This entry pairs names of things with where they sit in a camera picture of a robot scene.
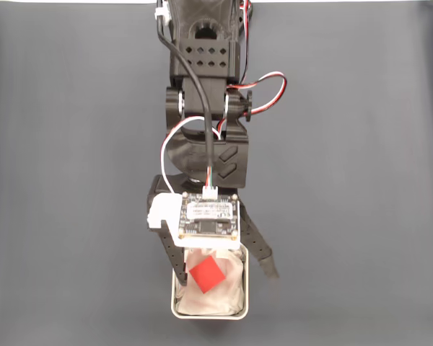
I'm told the red cube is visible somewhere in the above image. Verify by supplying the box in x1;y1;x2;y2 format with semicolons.
188;254;227;295

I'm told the beige square box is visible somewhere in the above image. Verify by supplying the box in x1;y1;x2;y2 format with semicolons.
170;244;250;320

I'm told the red white black servo cable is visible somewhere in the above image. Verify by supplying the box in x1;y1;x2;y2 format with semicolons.
219;0;288;140

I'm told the black camera cable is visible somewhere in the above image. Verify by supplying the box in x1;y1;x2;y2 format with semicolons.
154;0;217;188

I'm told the white cloth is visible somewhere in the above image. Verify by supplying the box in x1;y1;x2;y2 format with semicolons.
175;248;245;315

